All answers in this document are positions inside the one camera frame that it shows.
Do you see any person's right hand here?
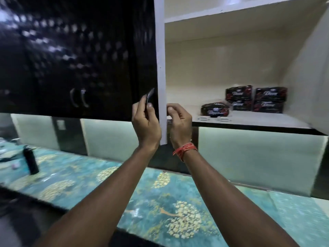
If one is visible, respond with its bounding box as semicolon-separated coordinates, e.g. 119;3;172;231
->
167;103;193;150

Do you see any white cabinet shelf board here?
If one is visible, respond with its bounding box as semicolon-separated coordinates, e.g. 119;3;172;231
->
164;0;329;23

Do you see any glossy black cabinet door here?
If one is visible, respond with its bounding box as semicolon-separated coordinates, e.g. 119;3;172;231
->
24;0;79;117
131;0;168;146
77;0;135;122

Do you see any person's left hand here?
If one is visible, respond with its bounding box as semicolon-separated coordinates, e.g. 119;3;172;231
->
132;95;162;150

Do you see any teal floral counter cover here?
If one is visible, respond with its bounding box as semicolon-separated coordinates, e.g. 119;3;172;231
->
0;141;329;247

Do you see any person's left forearm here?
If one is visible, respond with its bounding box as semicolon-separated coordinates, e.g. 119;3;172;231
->
36;145;160;247

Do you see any white wall cabinet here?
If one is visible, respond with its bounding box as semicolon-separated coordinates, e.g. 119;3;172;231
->
163;0;329;137

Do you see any silver cabinet door handle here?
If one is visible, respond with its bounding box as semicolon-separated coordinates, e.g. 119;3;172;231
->
144;87;155;109
70;88;79;108
80;89;89;108

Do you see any dark red-black packet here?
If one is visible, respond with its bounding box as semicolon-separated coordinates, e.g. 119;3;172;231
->
225;85;254;102
254;86;288;103
201;102;232;118
253;101;285;114
227;100;254;111

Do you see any red thread wrist bracelet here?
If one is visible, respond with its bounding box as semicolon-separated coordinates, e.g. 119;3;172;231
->
173;142;198;162

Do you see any person's right forearm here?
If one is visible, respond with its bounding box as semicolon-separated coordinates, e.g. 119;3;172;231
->
179;150;300;247

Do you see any black bottle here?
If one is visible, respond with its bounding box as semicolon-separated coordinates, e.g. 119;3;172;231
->
23;145;40;175

